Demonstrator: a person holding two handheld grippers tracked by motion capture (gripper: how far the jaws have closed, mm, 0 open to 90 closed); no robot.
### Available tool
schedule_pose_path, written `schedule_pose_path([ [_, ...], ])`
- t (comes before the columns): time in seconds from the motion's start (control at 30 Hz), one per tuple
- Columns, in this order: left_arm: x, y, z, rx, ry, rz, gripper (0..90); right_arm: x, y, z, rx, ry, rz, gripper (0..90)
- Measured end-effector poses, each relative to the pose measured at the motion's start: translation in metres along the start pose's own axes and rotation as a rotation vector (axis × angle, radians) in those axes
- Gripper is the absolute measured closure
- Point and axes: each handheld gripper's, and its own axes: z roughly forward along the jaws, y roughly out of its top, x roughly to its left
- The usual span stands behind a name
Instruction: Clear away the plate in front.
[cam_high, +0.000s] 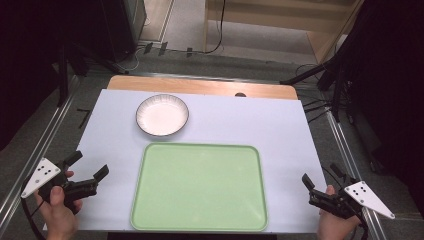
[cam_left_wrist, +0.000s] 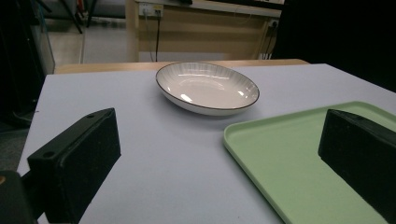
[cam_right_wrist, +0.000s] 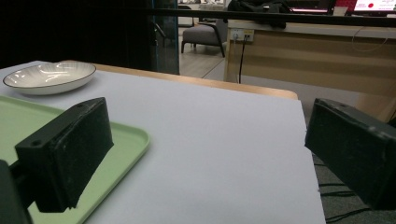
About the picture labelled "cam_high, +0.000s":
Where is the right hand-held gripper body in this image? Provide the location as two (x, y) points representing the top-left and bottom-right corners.
(308, 176), (396, 220)

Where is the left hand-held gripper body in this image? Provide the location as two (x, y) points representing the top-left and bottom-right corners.
(21, 157), (99, 214)

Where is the person's right hand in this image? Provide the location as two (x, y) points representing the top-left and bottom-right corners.
(316, 184), (362, 240)

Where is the person's left hand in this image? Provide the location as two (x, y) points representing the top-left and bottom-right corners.
(34, 170), (84, 240)

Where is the black floor tape mark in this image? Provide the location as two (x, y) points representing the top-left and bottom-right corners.
(76, 107), (92, 130)

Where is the black metal stand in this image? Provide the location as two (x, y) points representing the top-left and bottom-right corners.
(57, 41), (130, 108)
(279, 54), (356, 124)

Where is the white table cover sheet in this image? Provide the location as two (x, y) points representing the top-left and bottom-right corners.
(43, 89), (329, 234)

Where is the white bowl with dark rim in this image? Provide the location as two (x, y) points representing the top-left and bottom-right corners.
(135, 93), (190, 138)

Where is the light green plastic tray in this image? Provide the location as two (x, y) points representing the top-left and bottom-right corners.
(129, 142), (269, 233)

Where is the dark cabinet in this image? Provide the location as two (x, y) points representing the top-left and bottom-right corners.
(99, 0), (148, 64)

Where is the light wooden shelf unit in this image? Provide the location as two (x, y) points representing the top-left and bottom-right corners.
(203, 0), (365, 65)

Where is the metal floor rail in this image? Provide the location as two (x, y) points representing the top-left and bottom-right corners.
(324, 109), (388, 240)
(0, 75), (82, 228)

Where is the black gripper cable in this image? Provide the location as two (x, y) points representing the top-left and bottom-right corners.
(351, 216), (370, 240)
(20, 186), (47, 240)

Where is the bundle of black floor cables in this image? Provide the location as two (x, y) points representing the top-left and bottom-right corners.
(295, 63), (334, 125)

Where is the white floor cable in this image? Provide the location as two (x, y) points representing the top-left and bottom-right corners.
(123, 45), (145, 73)

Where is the black hanging cable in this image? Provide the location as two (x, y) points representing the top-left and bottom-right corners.
(203, 0), (227, 55)

